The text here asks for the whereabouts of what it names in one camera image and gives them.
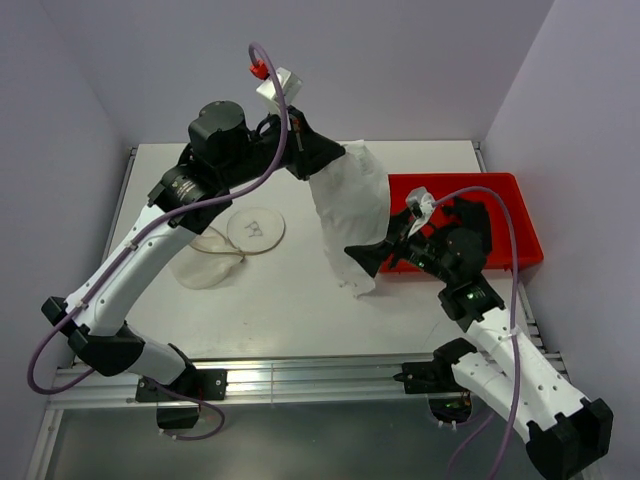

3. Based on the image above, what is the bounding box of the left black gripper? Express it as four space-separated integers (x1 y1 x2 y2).
219 105 345 189

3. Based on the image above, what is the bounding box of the red plastic bin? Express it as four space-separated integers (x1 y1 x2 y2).
381 173 543 273

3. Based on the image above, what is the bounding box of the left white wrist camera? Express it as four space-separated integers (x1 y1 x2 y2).
249 60 303 115

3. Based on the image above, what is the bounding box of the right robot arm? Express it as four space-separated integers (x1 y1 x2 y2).
345 204 613 479

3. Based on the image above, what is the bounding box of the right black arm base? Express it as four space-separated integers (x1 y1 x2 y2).
393 359 468 395

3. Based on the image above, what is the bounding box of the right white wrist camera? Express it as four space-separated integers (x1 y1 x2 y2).
405 186 436 237

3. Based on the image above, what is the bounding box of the white bra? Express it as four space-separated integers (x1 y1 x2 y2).
308 140 390 298

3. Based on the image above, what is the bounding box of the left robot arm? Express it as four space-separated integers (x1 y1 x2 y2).
42 101 345 399

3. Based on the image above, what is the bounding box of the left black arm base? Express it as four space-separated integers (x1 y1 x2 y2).
134 369 227 433

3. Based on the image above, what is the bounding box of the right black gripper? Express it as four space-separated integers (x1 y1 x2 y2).
344 206 456 284

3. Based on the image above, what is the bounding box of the black garment in bin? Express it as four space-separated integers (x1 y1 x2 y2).
441 196 491 238

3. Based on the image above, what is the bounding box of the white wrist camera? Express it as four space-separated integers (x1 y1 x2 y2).
249 60 303 115
405 186 436 237

